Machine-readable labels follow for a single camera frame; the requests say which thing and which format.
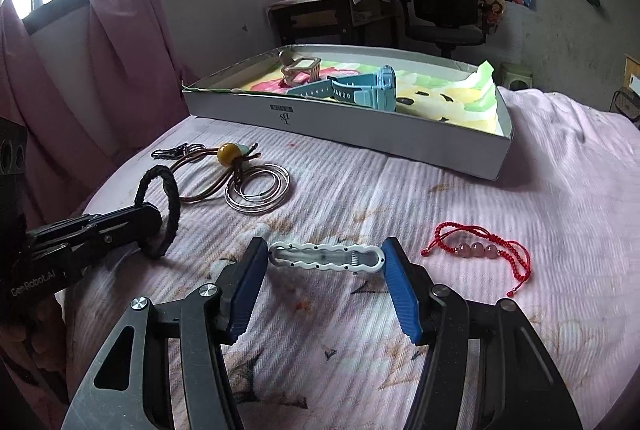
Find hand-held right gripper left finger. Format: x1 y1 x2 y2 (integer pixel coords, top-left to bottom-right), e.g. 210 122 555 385
60 237 271 430

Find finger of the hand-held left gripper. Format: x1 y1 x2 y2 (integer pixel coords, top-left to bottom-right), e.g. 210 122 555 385
27 204 164 268

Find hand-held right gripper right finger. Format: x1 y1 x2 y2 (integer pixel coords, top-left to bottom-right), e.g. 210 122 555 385
382 237 586 430

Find white hair clip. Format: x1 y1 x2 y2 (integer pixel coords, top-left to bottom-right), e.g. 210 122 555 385
268 240 386 273

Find black braided bracelet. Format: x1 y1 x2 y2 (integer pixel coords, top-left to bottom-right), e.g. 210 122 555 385
134 164 181 259

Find silver bangles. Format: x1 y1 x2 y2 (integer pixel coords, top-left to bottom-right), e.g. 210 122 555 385
224 162 291 213

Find red string bracelet pink beads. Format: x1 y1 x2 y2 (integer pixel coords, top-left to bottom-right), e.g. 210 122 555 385
420 221 533 297

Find brown cord necklace yellow bead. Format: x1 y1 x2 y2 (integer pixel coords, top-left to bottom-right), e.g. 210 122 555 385
151 141 263 202

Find white cardboard box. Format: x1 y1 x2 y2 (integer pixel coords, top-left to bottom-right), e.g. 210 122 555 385
181 44 516 183

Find pink bedsheet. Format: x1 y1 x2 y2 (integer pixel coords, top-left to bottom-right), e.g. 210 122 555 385
60 87 640 430

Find pink curtain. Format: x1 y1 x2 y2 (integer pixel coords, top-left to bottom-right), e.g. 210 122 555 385
0 0 201 231

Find cartoon printed cloth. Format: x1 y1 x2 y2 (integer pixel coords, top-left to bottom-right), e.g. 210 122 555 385
235 59 501 136

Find light blue watch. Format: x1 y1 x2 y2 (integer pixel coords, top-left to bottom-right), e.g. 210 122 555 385
286 65 398 113

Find green plastic stool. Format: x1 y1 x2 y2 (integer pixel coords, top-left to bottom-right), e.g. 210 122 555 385
500 62 533 91

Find dark wooden desk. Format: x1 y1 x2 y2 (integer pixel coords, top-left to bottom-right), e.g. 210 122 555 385
267 0 406 53

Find cardboard box with papers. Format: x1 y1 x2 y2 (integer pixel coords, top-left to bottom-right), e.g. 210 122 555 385
325 0 396 26

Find wooden board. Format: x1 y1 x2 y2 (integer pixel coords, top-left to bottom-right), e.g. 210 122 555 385
624 54 640 91

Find black wire basket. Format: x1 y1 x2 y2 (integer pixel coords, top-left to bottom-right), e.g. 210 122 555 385
611 86 640 131

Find cartoon figure wall sticker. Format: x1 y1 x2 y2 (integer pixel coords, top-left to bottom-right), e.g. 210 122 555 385
475 0 506 33

